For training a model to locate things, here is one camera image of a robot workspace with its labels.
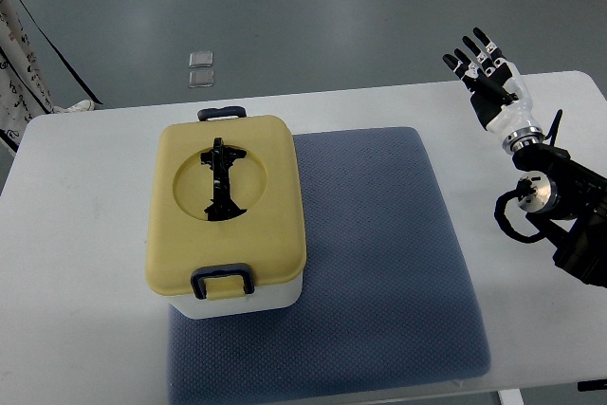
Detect upper floor socket plate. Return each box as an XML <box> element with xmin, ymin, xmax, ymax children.
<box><xmin>189</xmin><ymin>50</ymin><xmax>213</xmax><ymax>68</ymax></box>

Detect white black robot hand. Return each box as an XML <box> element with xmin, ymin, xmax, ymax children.
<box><xmin>443</xmin><ymin>28</ymin><xmax>540</xmax><ymax>139</ymax></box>

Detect white shoe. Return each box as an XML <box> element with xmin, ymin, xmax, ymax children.
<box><xmin>53</xmin><ymin>99</ymin><xmax>96</xmax><ymax>114</ymax></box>

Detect white storage box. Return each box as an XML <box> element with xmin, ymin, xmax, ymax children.
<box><xmin>166</xmin><ymin>272</ymin><xmax>304</xmax><ymax>320</ymax></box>

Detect blue grey fabric mat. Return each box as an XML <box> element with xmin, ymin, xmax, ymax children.
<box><xmin>168</xmin><ymin>127</ymin><xmax>490</xmax><ymax>404</ymax></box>

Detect person in patterned clothing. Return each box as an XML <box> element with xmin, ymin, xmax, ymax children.
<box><xmin>1</xmin><ymin>0</ymin><xmax>102</xmax><ymax>156</ymax></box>

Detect yellow box lid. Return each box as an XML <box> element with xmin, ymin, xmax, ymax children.
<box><xmin>145</xmin><ymin>115</ymin><xmax>306</xmax><ymax>301</ymax></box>

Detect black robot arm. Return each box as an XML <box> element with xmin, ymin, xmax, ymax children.
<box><xmin>494</xmin><ymin>111</ymin><xmax>606</xmax><ymax>287</ymax></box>

